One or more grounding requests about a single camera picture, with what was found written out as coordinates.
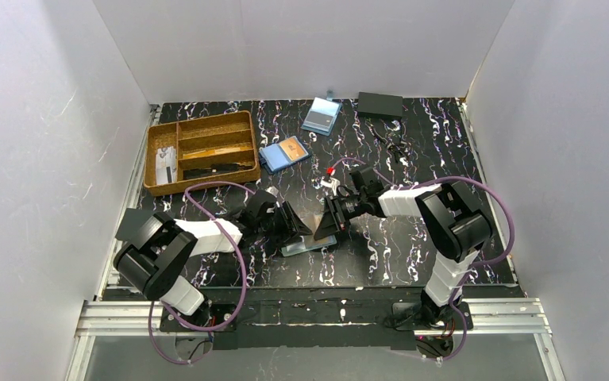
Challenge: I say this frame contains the green card holder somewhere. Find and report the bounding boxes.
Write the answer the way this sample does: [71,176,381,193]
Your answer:
[281,214,337,257]

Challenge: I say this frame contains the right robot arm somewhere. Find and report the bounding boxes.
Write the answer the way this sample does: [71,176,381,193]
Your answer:
[314,166,494,308]

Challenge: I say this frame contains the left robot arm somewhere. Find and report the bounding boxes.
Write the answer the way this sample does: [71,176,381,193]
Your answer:
[113,190,312,316]

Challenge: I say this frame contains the blue card holder orange card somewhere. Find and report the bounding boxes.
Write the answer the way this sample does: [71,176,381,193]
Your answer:
[258,137,310,175]

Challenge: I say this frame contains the black cards in tray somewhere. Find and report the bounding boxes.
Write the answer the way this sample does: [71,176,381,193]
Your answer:
[183,163,252,180]

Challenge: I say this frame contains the blue card holder grey card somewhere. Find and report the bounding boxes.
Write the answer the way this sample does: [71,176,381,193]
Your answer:
[302,98,341,136]

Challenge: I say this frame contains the orange card in tray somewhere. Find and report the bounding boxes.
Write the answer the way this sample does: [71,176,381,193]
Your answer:
[182,147,245,160]

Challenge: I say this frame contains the white cards in tray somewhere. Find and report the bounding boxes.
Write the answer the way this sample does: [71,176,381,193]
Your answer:
[155,146,177,186]

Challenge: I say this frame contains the black binder clips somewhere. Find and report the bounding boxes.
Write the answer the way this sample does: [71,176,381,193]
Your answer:
[369,125,408,164]

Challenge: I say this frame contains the woven brown organizer tray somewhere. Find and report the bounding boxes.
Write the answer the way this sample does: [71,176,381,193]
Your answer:
[143,111,261,196]

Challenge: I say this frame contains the black box at back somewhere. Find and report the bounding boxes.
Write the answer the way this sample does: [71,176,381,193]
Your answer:
[357,92,403,121]

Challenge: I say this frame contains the black wallet at left edge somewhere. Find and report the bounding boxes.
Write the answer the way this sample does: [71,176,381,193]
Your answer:
[114,208,152,241]

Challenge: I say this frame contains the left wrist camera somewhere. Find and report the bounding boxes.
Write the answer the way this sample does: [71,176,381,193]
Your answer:
[266,187,280,204]

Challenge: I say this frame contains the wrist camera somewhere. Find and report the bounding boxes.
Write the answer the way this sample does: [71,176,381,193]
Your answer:
[320,167,341,196]
[266,187,280,204]

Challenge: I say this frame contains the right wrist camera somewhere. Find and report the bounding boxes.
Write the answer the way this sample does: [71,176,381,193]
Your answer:
[320,167,341,196]

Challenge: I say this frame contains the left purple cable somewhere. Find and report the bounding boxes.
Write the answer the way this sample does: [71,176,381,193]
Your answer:
[148,181,268,366]

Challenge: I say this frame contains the aluminium frame rail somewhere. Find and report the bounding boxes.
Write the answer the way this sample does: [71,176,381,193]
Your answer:
[66,298,565,380]

